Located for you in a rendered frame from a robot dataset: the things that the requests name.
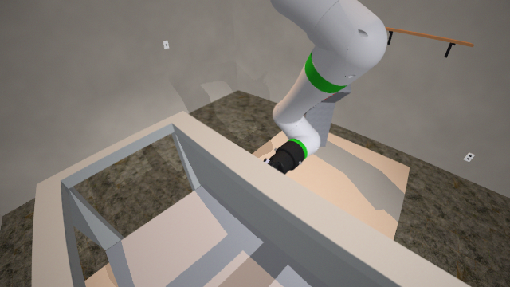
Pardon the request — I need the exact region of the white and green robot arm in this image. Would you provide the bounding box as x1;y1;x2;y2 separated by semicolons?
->
270;0;387;171

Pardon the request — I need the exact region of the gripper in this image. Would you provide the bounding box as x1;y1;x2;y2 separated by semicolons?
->
264;151;293;174

